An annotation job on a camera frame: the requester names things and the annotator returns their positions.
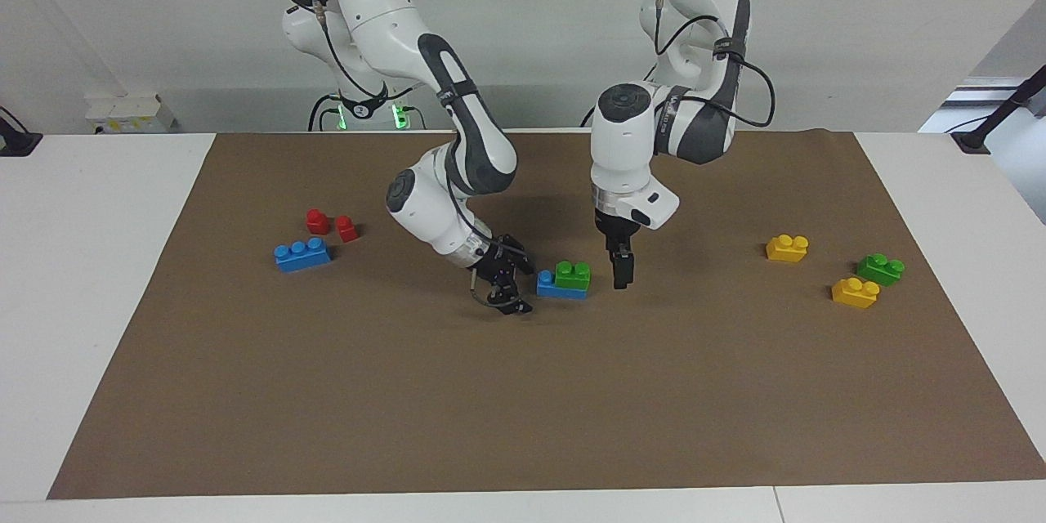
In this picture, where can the white wall socket box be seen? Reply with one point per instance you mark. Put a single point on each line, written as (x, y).
(131, 114)

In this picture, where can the brown table mat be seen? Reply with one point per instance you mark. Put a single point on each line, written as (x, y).
(523, 392)

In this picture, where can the yellow two-stud toy brick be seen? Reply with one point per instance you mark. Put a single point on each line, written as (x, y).
(855, 294)
(787, 249)

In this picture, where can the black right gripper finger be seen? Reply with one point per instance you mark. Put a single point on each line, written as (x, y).
(521, 261)
(508, 297)

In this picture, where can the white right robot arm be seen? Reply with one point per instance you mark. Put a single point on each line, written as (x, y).
(384, 24)

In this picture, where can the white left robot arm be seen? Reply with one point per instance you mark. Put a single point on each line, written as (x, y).
(695, 114)

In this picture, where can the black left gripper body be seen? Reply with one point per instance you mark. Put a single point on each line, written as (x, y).
(611, 230)

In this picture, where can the green two-stud toy brick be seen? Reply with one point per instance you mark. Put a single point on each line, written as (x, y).
(880, 270)
(572, 276)

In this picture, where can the black angled stand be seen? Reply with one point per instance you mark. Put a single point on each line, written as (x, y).
(993, 118)

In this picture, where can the red one-stud toy brick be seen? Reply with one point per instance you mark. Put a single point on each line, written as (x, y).
(317, 222)
(347, 230)

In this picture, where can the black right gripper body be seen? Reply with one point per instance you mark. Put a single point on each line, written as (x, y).
(493, 264)

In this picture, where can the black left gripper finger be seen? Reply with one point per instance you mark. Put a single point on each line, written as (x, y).
(623, 270)

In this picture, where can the blue three-stud toy brick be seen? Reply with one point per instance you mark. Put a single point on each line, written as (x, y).
(549, 288)
(302, 256)

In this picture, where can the black table clamp mount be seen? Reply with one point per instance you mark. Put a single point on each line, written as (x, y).
(18, 143)

